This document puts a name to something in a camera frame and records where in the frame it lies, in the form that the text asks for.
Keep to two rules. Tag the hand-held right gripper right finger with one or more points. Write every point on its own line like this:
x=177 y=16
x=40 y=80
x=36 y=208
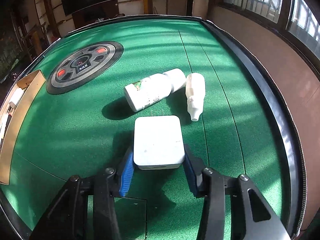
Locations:
x=190 y=175

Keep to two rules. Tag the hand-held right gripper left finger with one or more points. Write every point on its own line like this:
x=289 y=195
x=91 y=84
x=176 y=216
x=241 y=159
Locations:
x=126 y=177

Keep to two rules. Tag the white power adapter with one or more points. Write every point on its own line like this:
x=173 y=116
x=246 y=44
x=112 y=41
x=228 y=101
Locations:
x=157 y=142

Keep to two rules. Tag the cardboard box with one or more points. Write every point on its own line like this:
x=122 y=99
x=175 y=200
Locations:
x=25 y=105

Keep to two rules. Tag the white rectangular block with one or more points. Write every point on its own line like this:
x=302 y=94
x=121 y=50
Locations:
x=15 y=97

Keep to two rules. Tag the small white dropper bottle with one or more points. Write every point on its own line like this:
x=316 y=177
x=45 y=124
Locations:
x=195 y=92

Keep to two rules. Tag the white labelled pill bottle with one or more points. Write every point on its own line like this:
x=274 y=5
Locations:
x=150 y=92

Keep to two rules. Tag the round mahjong table control panel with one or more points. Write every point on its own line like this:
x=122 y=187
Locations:
x=83 y=66

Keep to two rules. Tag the wooden chair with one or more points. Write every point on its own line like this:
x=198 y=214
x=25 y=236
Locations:
x=35 y=37

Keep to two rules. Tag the barred window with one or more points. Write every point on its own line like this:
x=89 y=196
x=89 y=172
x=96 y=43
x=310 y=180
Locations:
x=270 y=2

